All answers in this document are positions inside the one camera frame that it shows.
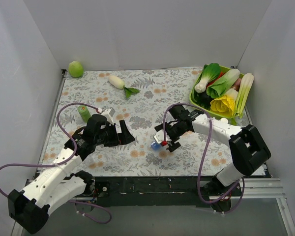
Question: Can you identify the blue pill organizer box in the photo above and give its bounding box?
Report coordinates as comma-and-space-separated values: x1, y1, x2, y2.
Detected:
150, 142, 162, 151

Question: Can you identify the green pill bottle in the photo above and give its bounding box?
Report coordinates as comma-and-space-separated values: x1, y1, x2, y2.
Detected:
77, 105, 91, 123

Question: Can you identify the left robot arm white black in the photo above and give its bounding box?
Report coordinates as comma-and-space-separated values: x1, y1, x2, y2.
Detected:
7, 114, 135, 234

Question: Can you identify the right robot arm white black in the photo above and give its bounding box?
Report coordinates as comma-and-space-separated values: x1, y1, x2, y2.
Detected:
154, 103, 271, 196

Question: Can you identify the floral table mat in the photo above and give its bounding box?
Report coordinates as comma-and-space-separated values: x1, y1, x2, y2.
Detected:
40, 68, 232, 177

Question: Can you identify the yellow napa cabbage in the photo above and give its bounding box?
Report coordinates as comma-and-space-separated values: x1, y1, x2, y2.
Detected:
210, 88, 238, 118

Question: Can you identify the black base bar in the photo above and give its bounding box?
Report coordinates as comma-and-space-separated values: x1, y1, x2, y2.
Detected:
66, 176, 245, 207

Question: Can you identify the bok choy middle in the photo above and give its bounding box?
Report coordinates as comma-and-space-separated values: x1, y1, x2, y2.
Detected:
206, 69, 240, 99

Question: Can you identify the bok choy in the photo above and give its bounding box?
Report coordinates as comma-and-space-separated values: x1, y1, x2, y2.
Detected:
194, 63, 221, 93
206, 69, 240, 99

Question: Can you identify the white radish with leaves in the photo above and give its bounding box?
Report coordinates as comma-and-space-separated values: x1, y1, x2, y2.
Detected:
108, 75, 140, 99

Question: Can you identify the bok choy left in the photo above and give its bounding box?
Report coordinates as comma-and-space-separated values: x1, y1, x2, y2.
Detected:
194, 63, 221, 93

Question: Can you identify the green round cabbage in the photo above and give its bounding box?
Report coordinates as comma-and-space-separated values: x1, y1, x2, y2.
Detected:
68, 61, 84, 78

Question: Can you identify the pale celery stalk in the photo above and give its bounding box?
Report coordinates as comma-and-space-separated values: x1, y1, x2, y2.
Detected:
232, 73, 254, 118

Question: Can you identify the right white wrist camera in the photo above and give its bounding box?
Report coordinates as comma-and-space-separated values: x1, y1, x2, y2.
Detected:
153, 129, 167, 147

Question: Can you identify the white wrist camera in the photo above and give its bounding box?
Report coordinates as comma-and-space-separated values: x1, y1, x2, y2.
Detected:
101, 108, 115, 124
153, 129, 167, 147

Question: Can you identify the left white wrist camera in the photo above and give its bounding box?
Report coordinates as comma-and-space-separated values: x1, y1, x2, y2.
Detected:
101, 108, 115, 124

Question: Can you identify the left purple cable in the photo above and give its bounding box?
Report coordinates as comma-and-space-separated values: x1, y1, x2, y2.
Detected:
0, 102, 113, 225

